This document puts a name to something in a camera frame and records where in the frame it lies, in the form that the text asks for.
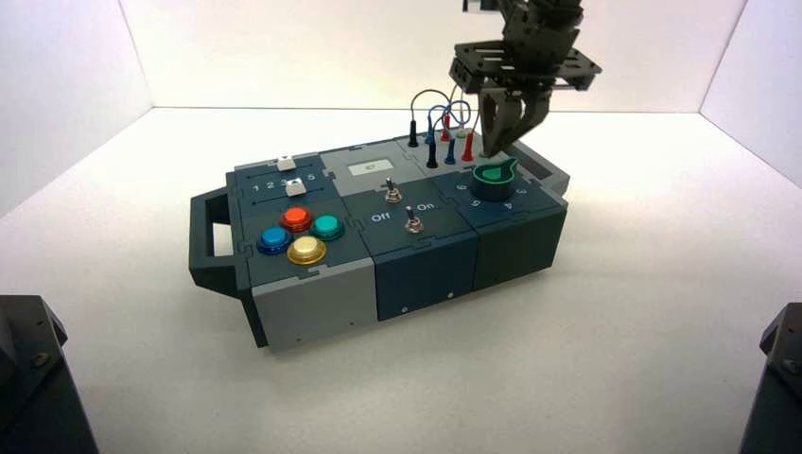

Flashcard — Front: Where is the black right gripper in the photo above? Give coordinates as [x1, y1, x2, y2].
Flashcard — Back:
[448, 12, 602, 158]

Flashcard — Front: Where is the green rotary knob with pointer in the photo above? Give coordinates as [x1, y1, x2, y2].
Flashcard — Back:
[471, 156, 519, 203]

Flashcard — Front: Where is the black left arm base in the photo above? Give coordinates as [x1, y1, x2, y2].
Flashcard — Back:
[0, 294, 100, 454]

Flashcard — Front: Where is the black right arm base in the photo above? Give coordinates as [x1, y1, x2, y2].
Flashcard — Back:
[739, 302, 802, 454]

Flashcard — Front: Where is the small grey lcd display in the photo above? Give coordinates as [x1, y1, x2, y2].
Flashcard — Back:
[348, 159, 396, 177]

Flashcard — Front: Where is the dark teal grey control box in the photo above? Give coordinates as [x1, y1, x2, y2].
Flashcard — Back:
[188, 128, 571, 351]

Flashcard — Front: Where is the teal round push button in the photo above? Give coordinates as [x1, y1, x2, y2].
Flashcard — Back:
[310, 215, 346, 242]

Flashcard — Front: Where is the red round push button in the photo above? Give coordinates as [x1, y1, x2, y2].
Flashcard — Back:
[279, 207, 315, 234]

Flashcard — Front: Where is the yellow round push button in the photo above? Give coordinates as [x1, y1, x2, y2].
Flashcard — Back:
[287, 236, 328, 267]

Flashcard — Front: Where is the blue round push button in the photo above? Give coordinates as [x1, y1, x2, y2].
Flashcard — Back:
[255, 226, 292, 256]

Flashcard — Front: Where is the white patch cable with plugs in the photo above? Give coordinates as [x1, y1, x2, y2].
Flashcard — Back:
[455, 106, 493, 159]

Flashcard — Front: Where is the red patch cable with plugs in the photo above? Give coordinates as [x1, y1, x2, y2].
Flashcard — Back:
[440, 103, 476, 164]

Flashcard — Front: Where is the blue patch cable with plugs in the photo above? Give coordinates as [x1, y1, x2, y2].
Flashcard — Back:
[426, 99, 471, 166]

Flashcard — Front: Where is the black patch cable with plugs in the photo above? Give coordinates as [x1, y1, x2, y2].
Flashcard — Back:
[407, 89, 462, 169]

